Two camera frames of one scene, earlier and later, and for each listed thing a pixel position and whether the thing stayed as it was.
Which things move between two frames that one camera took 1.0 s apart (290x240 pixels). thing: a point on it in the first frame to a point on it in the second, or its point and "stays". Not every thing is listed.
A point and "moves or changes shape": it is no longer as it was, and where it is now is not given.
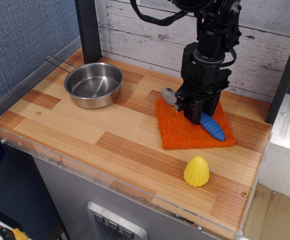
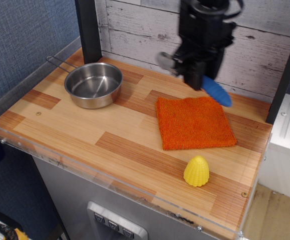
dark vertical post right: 282,86 stays
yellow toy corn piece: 196,172 stays
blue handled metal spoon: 169,94 moves or changes shape
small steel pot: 92,85 stays
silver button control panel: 108,224 stays
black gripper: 203,83 to 204,38
